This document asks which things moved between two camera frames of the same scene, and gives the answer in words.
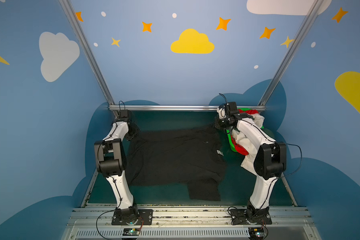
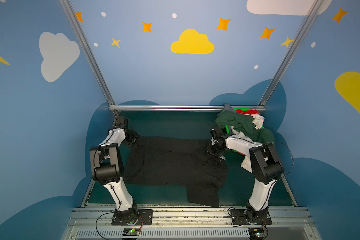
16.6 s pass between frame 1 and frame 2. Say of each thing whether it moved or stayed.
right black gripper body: moved
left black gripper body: moved
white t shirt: stayed
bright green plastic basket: stayed
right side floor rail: stayed
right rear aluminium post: stayed
